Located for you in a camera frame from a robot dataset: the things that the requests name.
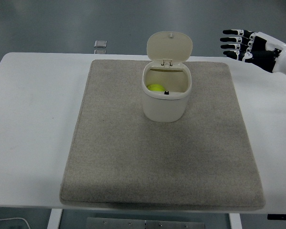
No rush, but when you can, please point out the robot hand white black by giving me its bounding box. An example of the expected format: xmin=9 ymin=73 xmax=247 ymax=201
xmin=219 ymin=29 xmax=286 ymax=79

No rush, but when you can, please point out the yellow tennis ball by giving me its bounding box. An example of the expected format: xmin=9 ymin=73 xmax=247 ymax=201
xmin=146 ymin=83 xmax=165 ymax=92

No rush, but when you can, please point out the cream bin with flip lid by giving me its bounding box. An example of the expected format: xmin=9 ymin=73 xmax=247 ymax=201
xmin=141 ymin=31 xmax=194 ymax=123

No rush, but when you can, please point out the beige fabric mat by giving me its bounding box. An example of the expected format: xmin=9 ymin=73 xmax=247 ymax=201
xmin=59 ymin=59 xmax=266 ymax=211

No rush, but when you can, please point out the grey metal plate with screws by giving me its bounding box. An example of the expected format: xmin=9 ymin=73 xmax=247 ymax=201
xmin=86 ymin=217 xmax=205 ymax=229

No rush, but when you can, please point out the white table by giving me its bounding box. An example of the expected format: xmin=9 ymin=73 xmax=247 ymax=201
xmin=0 ymin=52 xmax=286 ymax=229

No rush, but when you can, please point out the white cable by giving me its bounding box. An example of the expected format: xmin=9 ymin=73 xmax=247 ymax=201
xmin=0 ymin=217 xmax=31 ymax=229

